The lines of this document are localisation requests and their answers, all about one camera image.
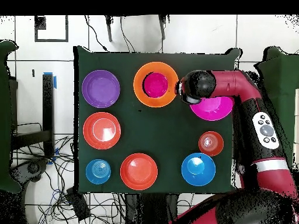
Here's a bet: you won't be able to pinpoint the black metal stand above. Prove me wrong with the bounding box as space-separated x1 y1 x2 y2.
11 73 55 158

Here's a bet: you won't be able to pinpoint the large yellow-orange bowl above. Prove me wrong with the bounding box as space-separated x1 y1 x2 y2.
133 61 180 109

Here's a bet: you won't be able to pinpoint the black cable with plug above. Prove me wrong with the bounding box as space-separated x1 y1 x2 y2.
84 15 110 53

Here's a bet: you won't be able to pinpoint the wide red-orange bowl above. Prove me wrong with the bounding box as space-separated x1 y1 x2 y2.
120 153 159 191
83 111 121 151

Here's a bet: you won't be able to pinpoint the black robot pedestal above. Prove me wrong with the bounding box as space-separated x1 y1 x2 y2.
124 193 180 224

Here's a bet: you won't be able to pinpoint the green cloth covered table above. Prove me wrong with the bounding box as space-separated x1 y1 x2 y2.
253 45 299 169
0 38 23 194

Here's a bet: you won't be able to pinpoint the large pink bowl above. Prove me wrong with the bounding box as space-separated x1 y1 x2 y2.
189 96 235 122

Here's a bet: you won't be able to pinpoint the black square floor frame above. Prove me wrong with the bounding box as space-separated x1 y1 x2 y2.
34 15 69 43

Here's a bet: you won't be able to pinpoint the blue tape strip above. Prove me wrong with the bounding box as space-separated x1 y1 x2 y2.
43 72 57 89

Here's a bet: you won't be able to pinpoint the small light blue bowl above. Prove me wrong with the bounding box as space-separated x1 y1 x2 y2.
85 159 112 186

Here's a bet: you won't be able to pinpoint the tangled floor cables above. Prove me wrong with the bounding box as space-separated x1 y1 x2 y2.
13 135 127 224

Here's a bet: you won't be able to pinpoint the small magenta bowl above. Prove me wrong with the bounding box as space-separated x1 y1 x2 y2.
142 72 169 99

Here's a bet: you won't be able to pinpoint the wide purple bowl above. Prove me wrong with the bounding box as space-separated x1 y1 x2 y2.
81 69 121 109

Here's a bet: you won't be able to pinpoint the small orange bowl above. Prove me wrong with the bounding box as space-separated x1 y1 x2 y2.
198 131 224 157

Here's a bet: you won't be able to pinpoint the dark green tablecloth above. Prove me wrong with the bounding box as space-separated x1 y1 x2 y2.
72 45 241 196

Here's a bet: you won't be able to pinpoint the grey stand leg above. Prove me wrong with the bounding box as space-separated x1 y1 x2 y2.
104 15 113 43
158 15 167 40

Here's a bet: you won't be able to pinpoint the black floor power box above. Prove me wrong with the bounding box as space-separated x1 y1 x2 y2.
65 186 91 222

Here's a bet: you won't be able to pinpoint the large blue bowl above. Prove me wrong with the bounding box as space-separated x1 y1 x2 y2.
181 152 217 187

